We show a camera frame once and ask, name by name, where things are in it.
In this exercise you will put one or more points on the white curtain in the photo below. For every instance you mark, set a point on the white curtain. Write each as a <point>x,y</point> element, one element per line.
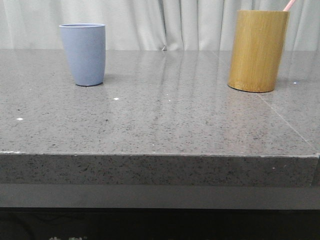
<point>172,25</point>

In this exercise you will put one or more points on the bamboo cylinder holder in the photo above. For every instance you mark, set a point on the bamboo cylinder holder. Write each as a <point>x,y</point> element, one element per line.
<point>257,50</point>

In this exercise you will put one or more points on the blue plastic cup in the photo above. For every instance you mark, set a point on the blue plastic cup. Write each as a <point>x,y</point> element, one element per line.
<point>85,48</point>

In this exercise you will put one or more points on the pink chopstick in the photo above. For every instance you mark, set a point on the pink chopstick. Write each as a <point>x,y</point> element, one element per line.
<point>289,5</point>

